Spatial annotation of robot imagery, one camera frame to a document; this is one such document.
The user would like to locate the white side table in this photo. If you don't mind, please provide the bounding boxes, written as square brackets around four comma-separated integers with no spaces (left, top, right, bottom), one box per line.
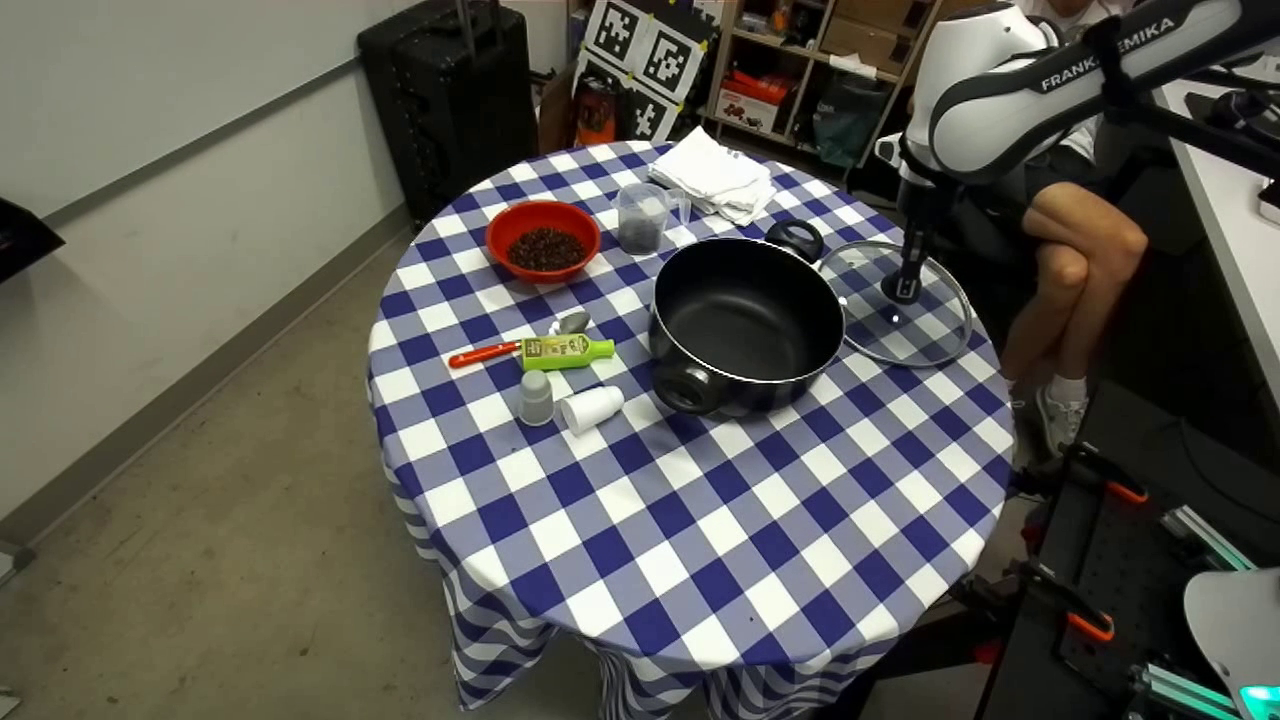
[1148,75,1280,381]

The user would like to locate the black cooking pot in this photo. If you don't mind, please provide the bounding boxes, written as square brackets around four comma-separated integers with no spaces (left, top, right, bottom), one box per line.
[643,216,853,424]

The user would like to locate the orange box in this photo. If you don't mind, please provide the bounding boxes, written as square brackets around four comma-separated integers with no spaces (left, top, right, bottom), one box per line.
[725,67,795,142]

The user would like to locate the black clamp with orange tip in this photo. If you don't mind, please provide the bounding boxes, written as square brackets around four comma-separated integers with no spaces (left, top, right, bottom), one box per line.
[1059,437,1155,516]
[1018,556,1119,653]

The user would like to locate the clear plastic cup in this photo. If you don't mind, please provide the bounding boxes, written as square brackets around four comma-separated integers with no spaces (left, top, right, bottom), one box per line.
[612,179,675,261]

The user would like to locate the seated person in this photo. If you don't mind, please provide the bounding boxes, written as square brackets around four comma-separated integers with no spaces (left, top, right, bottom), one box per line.
[994,0,1155,459]

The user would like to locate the wooden storage shelf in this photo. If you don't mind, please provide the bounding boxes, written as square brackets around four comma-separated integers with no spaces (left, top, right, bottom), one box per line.
[703,0,966,179]

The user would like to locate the large black case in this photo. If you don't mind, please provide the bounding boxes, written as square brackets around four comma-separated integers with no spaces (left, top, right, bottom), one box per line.
[351,0,545,226]

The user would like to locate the red handled spoon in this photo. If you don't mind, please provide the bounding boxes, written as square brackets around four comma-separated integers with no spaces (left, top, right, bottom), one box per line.
[443,304,591,377]

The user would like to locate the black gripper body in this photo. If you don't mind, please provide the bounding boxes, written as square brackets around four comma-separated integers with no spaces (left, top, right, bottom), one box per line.
[886,167,938,241]

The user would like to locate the white folded towels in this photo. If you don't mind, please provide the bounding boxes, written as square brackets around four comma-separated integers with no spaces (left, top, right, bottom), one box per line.
[643,125,779,227]

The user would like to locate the red bowl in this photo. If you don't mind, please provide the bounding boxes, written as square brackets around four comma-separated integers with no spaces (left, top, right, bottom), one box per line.
[480,197,607,289]

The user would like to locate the glass lid with black knob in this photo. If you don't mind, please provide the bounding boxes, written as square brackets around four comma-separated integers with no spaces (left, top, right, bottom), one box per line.
[811,237,978,377]

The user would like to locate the blue white checkered tablecloth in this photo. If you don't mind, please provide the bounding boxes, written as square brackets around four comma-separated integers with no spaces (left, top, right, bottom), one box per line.
[365,131,1018,720]

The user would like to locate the grey shaker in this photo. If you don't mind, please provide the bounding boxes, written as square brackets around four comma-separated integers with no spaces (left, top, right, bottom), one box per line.
[513,364,559,434]

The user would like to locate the black white tag board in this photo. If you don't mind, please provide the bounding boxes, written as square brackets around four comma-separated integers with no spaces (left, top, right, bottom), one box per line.
[566,0,718,113]

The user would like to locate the white shaker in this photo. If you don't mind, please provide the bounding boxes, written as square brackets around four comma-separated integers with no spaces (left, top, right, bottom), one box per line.
[550,383,629,437]

